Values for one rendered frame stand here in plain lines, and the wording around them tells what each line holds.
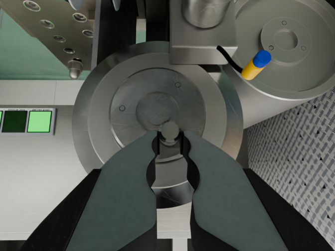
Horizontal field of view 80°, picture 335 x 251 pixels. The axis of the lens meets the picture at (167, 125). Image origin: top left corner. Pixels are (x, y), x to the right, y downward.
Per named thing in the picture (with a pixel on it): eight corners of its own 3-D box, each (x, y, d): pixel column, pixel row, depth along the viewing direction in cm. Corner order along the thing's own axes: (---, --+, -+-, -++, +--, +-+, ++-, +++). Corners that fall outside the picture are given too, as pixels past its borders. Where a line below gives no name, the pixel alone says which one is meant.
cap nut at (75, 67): (80, 60, 51) (78, 76, 50) (85, 66, 54) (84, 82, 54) (65, 60, 51) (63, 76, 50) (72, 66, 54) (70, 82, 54)
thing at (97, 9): (106, -85, 22) (95, 71, 19) (135, 42, 45) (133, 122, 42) (102, -85, 22) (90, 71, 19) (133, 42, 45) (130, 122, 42)
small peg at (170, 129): (175, 146, 12) (154, 135, 12) (173, 149, 15) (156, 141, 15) (185, 125, 12) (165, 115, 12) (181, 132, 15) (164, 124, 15)
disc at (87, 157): (274, 98, 18) (181, 249, 15) (271, 99, 18) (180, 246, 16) (139, 12, 19) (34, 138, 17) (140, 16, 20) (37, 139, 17)
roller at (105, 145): (253, 99, 17) (176, 220, 15) (199, 138, 42) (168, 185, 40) (142, 28, 18) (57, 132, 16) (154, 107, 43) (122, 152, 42)
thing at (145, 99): (181, 52, 16) (223, 136, 15) (179, 64, 18) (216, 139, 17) (93, 88, 16) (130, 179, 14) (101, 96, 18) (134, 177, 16)
